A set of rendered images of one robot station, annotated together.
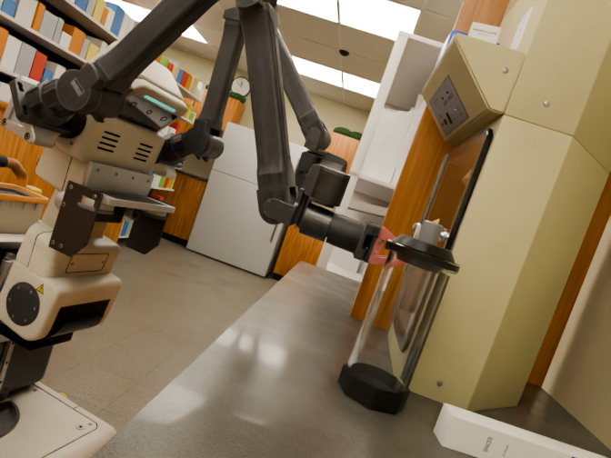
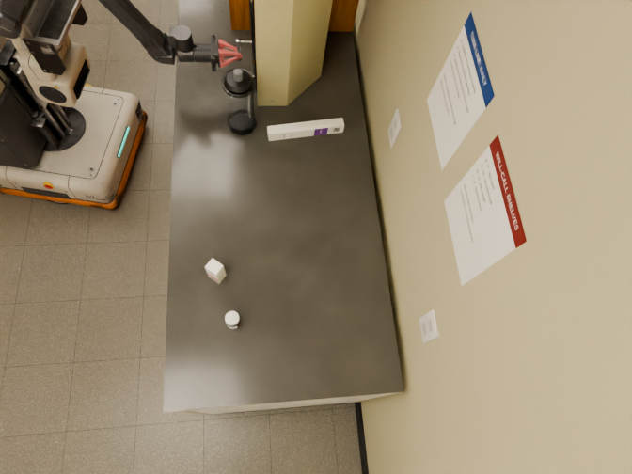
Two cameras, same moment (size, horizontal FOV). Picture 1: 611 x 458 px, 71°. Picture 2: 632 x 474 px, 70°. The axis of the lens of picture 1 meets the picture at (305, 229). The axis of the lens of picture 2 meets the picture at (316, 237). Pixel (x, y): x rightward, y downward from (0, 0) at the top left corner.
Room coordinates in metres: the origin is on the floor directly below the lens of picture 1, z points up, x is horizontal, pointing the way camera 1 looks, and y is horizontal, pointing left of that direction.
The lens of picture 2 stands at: (-0.38, -0.13, 2.34)
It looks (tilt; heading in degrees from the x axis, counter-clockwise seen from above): 67 degrees down; 337
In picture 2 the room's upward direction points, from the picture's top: 15 degrees clockwise
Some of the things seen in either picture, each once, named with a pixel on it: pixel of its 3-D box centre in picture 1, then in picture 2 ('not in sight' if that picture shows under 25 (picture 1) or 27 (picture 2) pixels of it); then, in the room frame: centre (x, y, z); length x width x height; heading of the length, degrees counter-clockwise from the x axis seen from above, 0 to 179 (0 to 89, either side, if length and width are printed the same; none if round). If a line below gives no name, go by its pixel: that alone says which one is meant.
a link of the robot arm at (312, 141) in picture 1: (326, 156); not in sight; (1.17, 0.01, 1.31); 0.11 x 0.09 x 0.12; 74
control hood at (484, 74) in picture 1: (455, 99); not in sight; (0.86, -0.19, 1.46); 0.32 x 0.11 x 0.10; 175
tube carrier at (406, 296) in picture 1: (397, 320); (240, 102); (0.62, -0.17, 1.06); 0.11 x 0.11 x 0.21
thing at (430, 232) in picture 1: (425, 243); (238, 79); (0.62, -0.17, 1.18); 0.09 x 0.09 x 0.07
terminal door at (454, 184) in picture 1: (431, 238); (252, 19); (0.86, -0.24, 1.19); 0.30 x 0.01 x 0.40; 175
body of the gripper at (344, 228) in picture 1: (349, 234); (205, 53); (0.76, -0.08, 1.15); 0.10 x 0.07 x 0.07; 175
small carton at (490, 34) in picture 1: (479, 47); not in sight; (0.80, -0.19, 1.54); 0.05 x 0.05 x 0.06; 75
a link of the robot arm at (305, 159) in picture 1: (311, 164); not in sight; (1.18, 0.04, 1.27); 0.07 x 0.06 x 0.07; 74
